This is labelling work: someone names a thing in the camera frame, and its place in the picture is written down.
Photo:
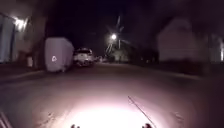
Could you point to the grey asphalt road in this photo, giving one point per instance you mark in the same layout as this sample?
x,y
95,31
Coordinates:
x,y
110,86

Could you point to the street lamp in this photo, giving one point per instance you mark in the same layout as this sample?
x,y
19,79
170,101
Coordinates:
x,y
114,37

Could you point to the white car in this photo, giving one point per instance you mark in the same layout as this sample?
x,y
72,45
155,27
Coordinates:
x,y
83,56

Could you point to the covered vehicle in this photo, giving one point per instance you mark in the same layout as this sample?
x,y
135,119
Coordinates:
x,y
58,53

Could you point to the robot's own part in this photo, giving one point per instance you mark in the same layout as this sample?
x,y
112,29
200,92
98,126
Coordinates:
x,y
75,126
147,126

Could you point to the pale gabled building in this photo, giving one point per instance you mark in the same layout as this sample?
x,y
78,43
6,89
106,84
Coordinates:
x,y
180,41

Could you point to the pavement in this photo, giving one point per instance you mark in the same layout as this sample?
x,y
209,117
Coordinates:
x,y
15,71

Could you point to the building with lit lamp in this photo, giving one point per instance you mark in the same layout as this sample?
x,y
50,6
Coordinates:
x,y
13,40

